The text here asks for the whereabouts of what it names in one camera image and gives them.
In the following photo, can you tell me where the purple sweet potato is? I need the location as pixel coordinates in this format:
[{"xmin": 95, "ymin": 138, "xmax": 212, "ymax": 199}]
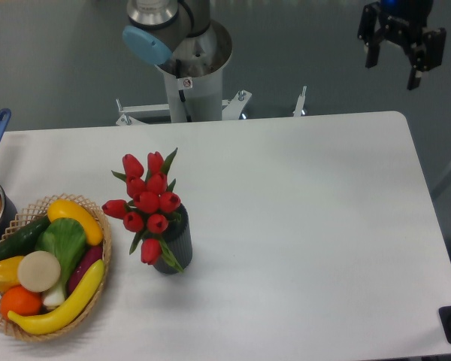
[{"xmin": 67, "ymin": 245, "xmax": 102, "ymax": 295}]

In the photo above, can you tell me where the green bok choy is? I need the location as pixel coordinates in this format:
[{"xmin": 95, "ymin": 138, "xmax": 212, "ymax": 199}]
[{"xmin": 35, "ymin": 218, "xmax": 86, "ymax": 310}]

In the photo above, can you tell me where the yellow bell pepper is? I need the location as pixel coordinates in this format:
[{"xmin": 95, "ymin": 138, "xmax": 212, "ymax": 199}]
[{"xmin": 0, "ymin": 256, "xmax": 25, "ymax": 293}]

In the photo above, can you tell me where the white metal base frame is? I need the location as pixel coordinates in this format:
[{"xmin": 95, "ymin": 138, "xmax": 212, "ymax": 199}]
[{"xmin": 115, "ymin": 85, "xmax": 307, "ymax": 126}]

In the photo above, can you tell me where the woven wicker basket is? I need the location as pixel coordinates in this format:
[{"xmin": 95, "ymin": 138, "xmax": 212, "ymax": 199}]
[{"xmin": 0, "ymin": 194, "xmax": 112, "ymax": 341}]

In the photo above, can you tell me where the beige round disc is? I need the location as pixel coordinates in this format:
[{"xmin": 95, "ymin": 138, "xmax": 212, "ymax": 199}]
[{"xmin": 17, "ymin": 250, "xmax": 61, "ymax": 293}]

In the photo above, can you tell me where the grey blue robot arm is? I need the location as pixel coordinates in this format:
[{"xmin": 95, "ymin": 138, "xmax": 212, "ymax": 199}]
[{"xmin": 123, "ymin": 1, "xmax": 446, "ymax": 90}]

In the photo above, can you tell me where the dark grey ribbed vase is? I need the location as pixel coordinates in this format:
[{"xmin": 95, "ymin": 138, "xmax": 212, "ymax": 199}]
[{"xmin": 153, "ymin": 205, "xmax": 192, "ymax": 275}]

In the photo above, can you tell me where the yellow banana shaped squash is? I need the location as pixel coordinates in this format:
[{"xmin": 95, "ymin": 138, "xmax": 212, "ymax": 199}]
[{"xmin": 8, "ymin": 259, "xmax": 105, "ymax": 335}]

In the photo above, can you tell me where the yellow squash upper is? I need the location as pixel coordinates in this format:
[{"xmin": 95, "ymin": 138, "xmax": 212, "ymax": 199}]
[{"xmin": 47, "ymin": 199, "xmax": 103, "ymax": 246}]

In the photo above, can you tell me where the red tulip bouquet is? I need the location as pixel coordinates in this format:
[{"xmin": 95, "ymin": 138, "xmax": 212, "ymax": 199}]
[{"xmin": 101, "ymin": 150, "xmax": 186, "ymax": 273}]

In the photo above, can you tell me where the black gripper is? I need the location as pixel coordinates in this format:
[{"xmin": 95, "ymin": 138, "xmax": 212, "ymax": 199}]
[{"xmin": 357, "ymin": 1, "xmax": 446, "ymax": 90}]

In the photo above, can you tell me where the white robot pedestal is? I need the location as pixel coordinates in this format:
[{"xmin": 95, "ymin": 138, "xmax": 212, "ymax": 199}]
[{"xmin": 156, "ymin": 65, "xmax": 222, "ymax": 123}]

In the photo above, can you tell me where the orange fruit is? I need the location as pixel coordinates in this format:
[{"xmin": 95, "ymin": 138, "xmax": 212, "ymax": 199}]
[{"xmin": 0, "ymin": 286, "xmax": 42, "ymax": 320}]

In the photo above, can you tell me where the green cucumber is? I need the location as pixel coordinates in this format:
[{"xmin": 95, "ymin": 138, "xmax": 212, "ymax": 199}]
[{"xmin": 0, "ymin": 217, "xmax": 50, "ymax": 261}]

